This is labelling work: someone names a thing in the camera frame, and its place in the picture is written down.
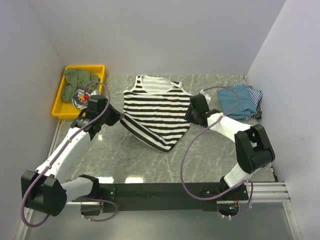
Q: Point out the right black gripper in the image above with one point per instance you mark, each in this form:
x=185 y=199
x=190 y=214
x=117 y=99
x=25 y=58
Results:
x=188 y=115

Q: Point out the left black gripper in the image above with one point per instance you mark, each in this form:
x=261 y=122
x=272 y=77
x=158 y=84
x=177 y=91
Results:
x=116 y=115

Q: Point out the teal tank top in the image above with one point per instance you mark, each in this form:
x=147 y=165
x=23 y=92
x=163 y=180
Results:
x=236 y=102

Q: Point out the black white striped top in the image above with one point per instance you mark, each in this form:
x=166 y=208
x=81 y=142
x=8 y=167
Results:
x=154 y=111

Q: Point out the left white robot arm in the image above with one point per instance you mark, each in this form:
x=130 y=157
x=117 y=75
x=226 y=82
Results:
x=45 y=189

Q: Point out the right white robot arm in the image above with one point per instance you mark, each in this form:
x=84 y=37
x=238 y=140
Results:
x=252 y=145

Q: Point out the olive patterned garment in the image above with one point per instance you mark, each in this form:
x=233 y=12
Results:
x=73 y=92

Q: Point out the yellow plastic bin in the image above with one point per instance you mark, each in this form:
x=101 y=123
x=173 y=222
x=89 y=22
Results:
x=64 y=110

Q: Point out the black striped folded top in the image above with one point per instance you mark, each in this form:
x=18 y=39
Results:
x=249 y=102

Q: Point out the blue white striped folded top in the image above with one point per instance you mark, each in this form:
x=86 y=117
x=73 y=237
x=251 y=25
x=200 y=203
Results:
x=253 y=109

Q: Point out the black base beam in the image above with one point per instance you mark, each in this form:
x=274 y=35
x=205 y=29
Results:
x=162 y=196

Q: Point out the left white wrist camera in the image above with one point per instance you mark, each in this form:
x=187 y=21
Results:
x=93 y=93

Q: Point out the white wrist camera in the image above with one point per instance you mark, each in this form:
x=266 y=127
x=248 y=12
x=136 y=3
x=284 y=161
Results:
x=93 y=93
x=207 y=96

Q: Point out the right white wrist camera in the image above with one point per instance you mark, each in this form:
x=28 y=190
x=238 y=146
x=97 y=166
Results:
x=207 y=96

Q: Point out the aluminium rail frame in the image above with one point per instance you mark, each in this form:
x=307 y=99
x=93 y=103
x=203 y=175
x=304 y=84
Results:
x=259 y=192

